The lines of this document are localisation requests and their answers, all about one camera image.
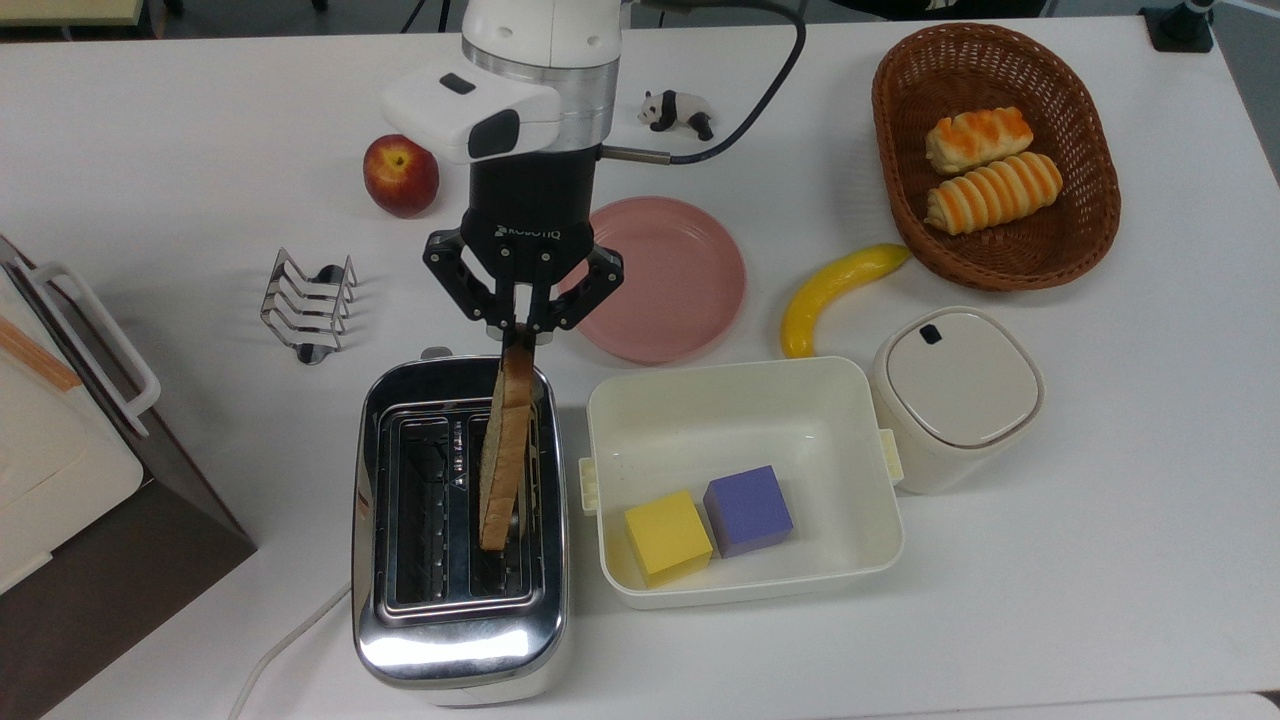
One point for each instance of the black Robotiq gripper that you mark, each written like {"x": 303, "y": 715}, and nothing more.
{"x": 530, "y": 200}

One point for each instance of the brown-crusted bread slice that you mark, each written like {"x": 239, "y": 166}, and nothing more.
{"x": 505, "y": 450}

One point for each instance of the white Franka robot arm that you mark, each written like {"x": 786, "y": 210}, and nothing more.
{"x": 540, "y": 40}

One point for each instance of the chrome and cream toaster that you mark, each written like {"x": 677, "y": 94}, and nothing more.
{"x": 460, "y": 640}

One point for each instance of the orange-glazed bread roll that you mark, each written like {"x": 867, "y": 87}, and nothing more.
{"x": 978, "y": 140}

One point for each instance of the striped long bread roll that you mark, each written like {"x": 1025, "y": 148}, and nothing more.
{"x": 995, "y": 193}

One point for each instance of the pink plastic plate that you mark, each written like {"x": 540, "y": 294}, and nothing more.
{"x": 670, "y": 285}

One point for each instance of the red apple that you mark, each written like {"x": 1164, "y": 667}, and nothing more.
{"x": 400, "y": 178}

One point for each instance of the white open plastic box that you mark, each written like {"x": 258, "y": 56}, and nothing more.
{"x": 720, "y": 420}

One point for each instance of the panda figurine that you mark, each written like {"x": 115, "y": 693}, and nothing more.
{"x": 678, "y": 108}

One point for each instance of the yellow foam cube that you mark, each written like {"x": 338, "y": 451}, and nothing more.
{"x": 668, "y": 540}

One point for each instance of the yellow toy banana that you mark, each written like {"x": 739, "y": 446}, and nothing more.
{"x": 830, "y": 290}

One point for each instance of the purple foam cube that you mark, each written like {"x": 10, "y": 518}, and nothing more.
{"x": 748, "y": 512}

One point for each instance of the cream lidded canister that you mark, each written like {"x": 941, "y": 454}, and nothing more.
{"x": 955, "y": 385}

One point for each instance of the brown wicker basket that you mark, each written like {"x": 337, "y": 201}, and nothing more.
{"x": 1000, "y": 262}

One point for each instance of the cream countertop oven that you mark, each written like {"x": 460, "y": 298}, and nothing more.
{"x": 60, "y": 470}

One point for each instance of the pale yellow board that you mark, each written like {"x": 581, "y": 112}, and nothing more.
{"x": 70, "y": 10}

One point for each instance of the black camera stand base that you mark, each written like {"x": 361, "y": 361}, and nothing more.
{"x": 1180, "y": 28}

